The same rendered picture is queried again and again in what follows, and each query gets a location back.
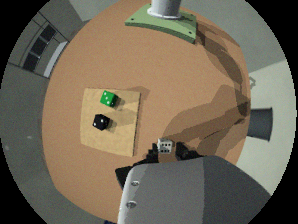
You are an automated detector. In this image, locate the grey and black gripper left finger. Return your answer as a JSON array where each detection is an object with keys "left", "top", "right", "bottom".
[{"left": 115, "top": 143, "right": 159, "bottom": 191}]

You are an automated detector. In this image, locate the black die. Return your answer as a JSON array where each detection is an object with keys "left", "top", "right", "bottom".
[{"left": 93, "top": 114, "right": 110, "bottom": 131}]

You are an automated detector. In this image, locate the green die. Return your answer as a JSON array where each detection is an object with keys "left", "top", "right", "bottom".
[{"left": 100, "top": 90, "right": 118, "bottom": 107}]

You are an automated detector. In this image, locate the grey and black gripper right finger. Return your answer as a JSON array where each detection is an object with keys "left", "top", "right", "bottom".
[{"left": 175, "top": 142, "right": 204, "bottom": 161}]

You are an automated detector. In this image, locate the white die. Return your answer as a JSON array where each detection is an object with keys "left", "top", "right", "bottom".
[{"left": 157, "top": 138, "right": 172, "bottom": 154}]

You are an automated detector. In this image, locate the tan square mat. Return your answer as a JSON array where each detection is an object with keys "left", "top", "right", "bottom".
[{"left": 80, "top": 88, "right": 140, "bottom": 157}]

